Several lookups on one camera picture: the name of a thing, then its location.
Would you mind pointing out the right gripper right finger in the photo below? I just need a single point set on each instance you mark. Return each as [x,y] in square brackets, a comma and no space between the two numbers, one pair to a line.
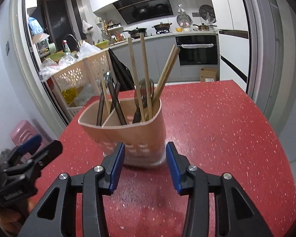
[235,212]

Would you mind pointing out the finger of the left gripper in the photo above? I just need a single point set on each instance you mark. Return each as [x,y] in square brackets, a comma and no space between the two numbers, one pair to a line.
[39,155]
[30,146]

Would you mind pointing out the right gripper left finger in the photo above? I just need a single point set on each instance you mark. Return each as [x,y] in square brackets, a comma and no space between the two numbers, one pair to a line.
[55,213]

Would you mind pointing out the black chopstick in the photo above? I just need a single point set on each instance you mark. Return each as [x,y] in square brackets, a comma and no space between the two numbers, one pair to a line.
[100,109]
[117,89]

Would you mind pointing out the blue patterned bamboo chopstick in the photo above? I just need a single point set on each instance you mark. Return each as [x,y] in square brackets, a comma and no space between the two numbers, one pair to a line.
[135,77]

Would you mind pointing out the long bamboo chopstick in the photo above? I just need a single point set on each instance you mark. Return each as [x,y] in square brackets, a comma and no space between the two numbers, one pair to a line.
[147,79]

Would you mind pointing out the person left hand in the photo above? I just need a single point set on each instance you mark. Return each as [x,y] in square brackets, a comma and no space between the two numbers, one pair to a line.
[9,219]

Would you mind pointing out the pink plastic stool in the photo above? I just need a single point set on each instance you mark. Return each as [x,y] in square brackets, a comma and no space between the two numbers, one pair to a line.
[23,132]

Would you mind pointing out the beige plastic storage rack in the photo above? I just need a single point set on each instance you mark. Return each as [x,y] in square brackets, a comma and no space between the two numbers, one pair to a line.
[69,78]

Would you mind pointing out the beige utensil holder caddy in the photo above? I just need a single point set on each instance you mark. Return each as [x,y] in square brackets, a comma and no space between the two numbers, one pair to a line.
[145,142]

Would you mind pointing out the cardboard box on floor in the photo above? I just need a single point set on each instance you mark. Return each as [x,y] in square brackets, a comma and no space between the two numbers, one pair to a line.
[208,74]

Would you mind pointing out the black wok on stove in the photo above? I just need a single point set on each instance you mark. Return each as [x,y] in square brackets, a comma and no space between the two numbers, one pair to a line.
[135,33]

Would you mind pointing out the brown pot on stove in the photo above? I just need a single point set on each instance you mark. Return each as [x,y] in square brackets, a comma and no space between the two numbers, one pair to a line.
[162,28]

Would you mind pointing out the black range hood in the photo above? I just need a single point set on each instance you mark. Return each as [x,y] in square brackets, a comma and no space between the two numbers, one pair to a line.
[133,11]

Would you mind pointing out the white refrigerator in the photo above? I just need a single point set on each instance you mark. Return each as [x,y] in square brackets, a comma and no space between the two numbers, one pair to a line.
[234,43]

